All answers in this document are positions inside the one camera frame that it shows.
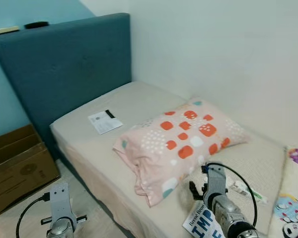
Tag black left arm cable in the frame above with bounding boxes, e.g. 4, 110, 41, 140
16, 193, 51, 238

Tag brown cardboard box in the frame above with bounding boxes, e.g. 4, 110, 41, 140
0, 124, 61, 217

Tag teal upholstered headboard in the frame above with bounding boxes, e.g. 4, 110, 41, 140
0, 12, 132, 159

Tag flat black case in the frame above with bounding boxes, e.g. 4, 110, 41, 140
24, 21, 49, 29

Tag pink pillow orange patches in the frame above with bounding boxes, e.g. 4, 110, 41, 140
113, 98, 250, 208

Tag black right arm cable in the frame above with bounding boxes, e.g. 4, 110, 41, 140
201, 162, 259, 229

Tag white book blue letters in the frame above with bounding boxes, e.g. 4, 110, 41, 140
183, 201, 219, 238

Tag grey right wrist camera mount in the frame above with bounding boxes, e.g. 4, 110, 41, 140
205, 165, 228, 201

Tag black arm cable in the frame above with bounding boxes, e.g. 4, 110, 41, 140
16, 193, 51, 238
201, 162, 259, 229

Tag cream white remote control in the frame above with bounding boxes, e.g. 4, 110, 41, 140
0, 26, 20, 37

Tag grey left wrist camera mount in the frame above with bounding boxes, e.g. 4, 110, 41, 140
50, 182, 73, 221

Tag beige sheeted bed mattress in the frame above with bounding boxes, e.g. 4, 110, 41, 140
50, 81, 298, 238

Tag cream cartoon print duvet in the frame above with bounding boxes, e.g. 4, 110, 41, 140
268, 146, 298, 238

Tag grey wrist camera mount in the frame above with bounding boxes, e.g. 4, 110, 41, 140
205, 165, 228, 201
50, 182, 73, 221

